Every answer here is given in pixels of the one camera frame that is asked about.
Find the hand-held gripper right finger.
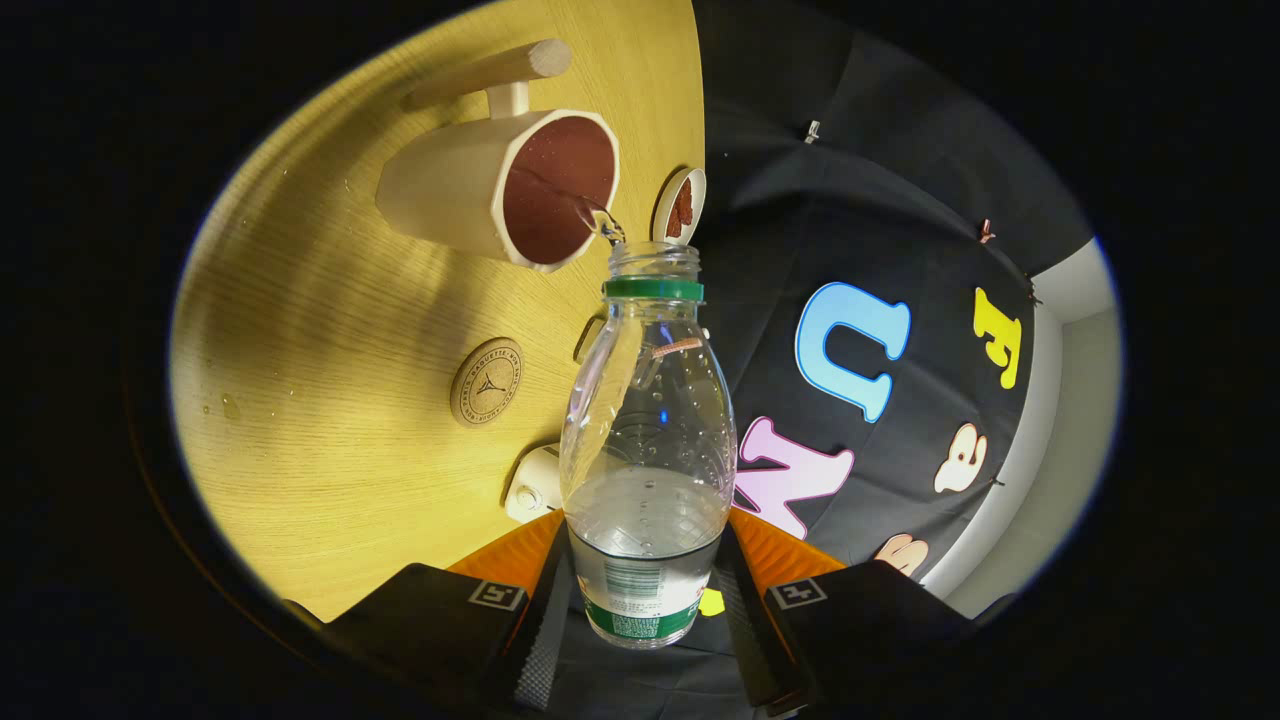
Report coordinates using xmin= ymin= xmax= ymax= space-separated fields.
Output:
xmin=712 ymin=505 xmax=979 ymax=717

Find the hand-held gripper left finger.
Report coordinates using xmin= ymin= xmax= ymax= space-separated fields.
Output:
xmin=285 ymin=508 xmax=577 ymax=717

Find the clear plastic bottle green ring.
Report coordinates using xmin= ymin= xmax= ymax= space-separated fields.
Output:
xmin=558 ymin=241 xmax=739 ymax=650

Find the round cork coaster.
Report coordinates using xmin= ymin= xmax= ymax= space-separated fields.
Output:
xmin=449 ymin=337 xmax=524 ymax=429

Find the beige cup with wooden handle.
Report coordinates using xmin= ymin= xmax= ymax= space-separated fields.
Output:
xmin=376 ymin=38 xmax=622 ymax=274

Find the white toaster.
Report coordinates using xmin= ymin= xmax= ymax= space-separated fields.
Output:
xmin=503 ymin=443 xmax=563 ymax=524

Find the wooden table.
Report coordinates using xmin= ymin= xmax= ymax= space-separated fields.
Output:
xmin=168 ymin=0 xmax=706 ymax=623

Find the black backdrop cloth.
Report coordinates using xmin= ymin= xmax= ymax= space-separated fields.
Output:
xmin=555 ymin=0 xmax=1096 ymax=720

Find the small white plate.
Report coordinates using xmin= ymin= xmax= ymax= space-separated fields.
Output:
xmin=652 ymin=166 xmax=708 ymax=247

